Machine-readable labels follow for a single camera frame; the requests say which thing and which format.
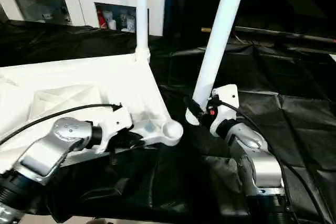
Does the white plastic table leg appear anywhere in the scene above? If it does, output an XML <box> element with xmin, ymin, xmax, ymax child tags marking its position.
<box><xmin>134</xmin><ymin>0</ymin><xmax>151</xmax><ymax>63</ymax></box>
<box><xmin>185</xmin><ymin>0</ymin><xmax>250</xmax><ymax>125</ymax></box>

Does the black left camera cable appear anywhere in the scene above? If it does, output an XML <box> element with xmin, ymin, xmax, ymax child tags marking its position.
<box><xmin>0</xmin><ymin>102</ymin><xmax>123</xmax><ymax>146</ymax></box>

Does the dark metal rod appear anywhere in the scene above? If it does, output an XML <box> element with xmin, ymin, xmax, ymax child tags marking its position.
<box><xmin>233</xmin><ymin>26</ymin><xmax>336</xmax><ymax>46</ymax></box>

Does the small white blue box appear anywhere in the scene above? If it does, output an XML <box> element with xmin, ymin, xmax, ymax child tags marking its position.
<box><xmin>125</xmin><ymin>16</ymin><xmax>136</xmax><ymax>32</ymax></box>

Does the white plastic table top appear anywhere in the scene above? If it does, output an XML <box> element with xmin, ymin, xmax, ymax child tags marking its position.
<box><xmin>0</xmin><ymin>52</ymin><xmax>184</xmax><ymax>168</ymax></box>

